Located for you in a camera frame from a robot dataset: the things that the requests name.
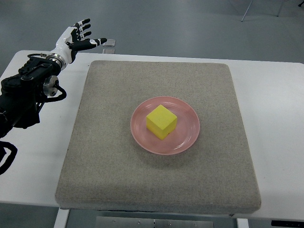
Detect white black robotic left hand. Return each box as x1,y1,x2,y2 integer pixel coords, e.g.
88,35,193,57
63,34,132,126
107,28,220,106
46,19,107,69

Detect yellow cube block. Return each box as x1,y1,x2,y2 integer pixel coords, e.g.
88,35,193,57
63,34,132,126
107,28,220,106
146,105,178,140

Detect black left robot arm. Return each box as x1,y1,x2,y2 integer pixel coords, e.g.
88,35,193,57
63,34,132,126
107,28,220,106
0,54,67,138

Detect small clear floor plate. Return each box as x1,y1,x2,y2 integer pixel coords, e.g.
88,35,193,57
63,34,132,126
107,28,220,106
103,39,116,48

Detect pink plate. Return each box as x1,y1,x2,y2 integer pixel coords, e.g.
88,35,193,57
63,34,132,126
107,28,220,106
130,96,200,155

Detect beige square cushion mat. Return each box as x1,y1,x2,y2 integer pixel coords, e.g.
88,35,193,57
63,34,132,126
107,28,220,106
55,60,261,215

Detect metal chair legs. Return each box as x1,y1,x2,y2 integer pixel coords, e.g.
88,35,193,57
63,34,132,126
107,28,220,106
241,0,304,22

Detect black sleeved cable loop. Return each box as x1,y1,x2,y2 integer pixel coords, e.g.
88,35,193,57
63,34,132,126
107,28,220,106
0,140,18,176

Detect white table leg frame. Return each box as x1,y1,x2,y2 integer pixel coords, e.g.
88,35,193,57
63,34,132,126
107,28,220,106
53,209,70,228

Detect grey metal base plate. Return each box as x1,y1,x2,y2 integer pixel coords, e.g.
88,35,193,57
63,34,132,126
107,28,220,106
95,216,214,228

